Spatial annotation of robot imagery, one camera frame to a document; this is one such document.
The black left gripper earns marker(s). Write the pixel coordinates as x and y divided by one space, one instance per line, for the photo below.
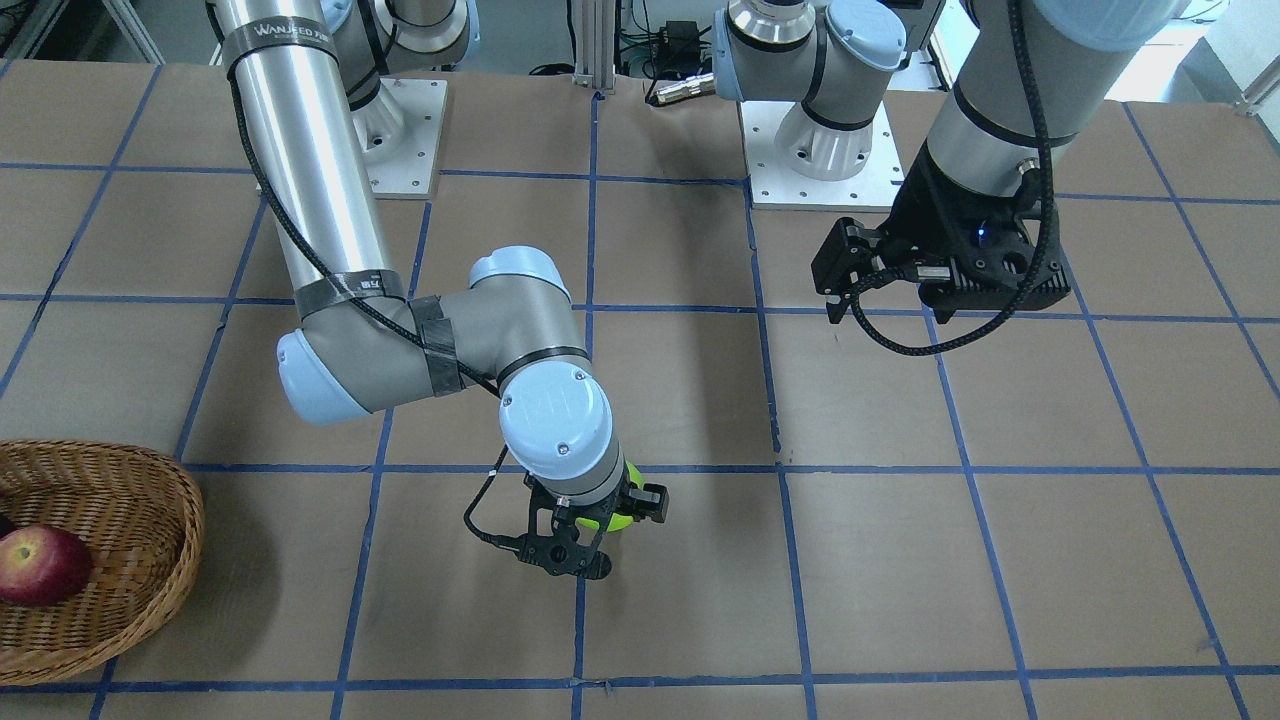
918 222

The aluminium frame post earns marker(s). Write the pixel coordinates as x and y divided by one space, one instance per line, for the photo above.
594 37

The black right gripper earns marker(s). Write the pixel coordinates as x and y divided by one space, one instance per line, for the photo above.
649 501

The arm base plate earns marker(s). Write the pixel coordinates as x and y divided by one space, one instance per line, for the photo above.
792 171
410 140

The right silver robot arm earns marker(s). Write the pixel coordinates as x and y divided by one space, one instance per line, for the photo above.
311 111

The red apple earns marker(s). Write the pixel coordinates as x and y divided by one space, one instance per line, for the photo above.
43 565

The green apple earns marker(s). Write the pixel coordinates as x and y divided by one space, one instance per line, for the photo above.
624 512

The woven wicker basket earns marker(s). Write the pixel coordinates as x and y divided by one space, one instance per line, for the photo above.
142 516

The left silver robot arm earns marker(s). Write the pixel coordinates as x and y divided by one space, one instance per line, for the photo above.
1034 78

